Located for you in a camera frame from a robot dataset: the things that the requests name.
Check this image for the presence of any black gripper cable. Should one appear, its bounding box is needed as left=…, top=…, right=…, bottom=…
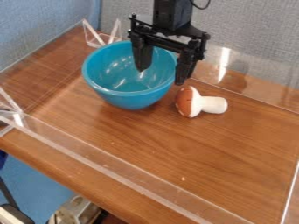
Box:
left=190, top=0, right=212, bottom=11

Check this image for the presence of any blue plastic bowl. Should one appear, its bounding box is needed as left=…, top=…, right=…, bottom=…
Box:
left=82, top=41, right=176, bottom=110

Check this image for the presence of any black stand leg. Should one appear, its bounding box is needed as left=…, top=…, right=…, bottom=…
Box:
left=0, top=177, right=35, bottom=224

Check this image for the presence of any white power strip below table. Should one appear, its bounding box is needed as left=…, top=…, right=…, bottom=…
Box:
left=47, top=195, right=102, bottom=224

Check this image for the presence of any clear acrylic barrier frame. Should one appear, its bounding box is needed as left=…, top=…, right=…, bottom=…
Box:
left=0, top=24, right=299, bottom=224

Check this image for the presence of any brown white toy mushroom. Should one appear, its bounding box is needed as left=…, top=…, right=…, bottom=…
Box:
left=175, top=86, right=229, bottom=118

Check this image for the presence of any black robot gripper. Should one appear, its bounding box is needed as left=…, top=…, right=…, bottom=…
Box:
left=128, top=0, right=211, bottom=85

